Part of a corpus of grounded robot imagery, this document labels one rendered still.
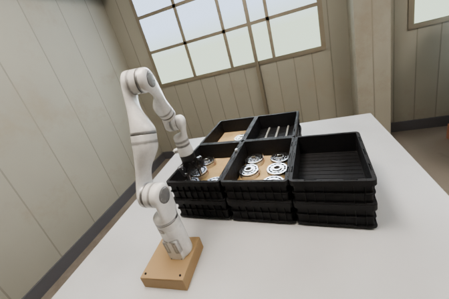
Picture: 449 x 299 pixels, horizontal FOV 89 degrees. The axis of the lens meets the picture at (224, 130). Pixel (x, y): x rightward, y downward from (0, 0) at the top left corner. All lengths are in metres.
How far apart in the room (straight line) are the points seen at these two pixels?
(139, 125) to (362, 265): 0.89
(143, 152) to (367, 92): 2.45
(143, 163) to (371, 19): 2.43
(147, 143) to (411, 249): 0.96
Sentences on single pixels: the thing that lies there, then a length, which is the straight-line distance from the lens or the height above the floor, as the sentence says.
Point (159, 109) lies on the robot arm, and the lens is 0.99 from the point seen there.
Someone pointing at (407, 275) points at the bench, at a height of 0.70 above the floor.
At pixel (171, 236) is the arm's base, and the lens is 0.97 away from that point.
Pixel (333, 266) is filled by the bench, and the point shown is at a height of 0.70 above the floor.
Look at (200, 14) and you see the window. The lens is 3.05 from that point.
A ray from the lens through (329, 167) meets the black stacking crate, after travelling 1.20.
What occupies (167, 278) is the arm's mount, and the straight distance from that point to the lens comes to 1.02.
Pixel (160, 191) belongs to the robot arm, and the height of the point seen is 1.07.
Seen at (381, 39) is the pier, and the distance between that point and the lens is 2.80.
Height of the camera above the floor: 1.49
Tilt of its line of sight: 21 degrees down
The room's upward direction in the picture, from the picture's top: 16 degrees counter-clockwise
